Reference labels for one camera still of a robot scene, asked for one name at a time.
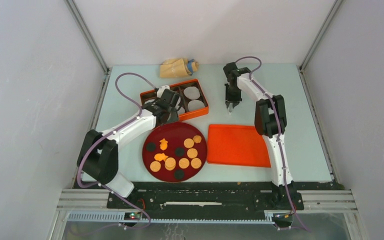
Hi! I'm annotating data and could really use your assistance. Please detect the orange compartment cookie box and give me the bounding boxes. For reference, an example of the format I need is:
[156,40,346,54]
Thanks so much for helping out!
[139,78,210,122]

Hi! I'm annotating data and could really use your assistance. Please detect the dark red round plate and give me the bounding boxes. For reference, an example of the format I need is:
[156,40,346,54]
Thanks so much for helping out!
[142,122,208,183]

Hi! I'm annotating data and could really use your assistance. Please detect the orange box lid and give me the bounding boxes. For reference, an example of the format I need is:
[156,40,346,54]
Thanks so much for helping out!
[207,124,271,168]

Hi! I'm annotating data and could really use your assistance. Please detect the metal serving tongs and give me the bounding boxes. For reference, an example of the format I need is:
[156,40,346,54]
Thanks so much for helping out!
[227,102,234,115]

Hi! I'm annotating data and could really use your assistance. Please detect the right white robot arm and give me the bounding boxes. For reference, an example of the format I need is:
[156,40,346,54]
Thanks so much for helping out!
[223,62,293,187]

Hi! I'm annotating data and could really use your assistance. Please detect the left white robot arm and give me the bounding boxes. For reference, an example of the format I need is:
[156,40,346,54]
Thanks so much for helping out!
[77,86,183,208]

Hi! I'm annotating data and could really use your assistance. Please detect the beige cloth doll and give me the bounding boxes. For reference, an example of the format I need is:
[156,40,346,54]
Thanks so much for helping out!
[159,58,200,78]

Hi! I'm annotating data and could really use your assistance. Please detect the dark round cookie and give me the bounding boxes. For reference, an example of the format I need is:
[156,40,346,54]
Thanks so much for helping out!
[174,147,185,157]

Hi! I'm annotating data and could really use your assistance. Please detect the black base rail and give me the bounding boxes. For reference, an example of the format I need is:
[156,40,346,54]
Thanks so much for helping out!
[107,181,305,220]

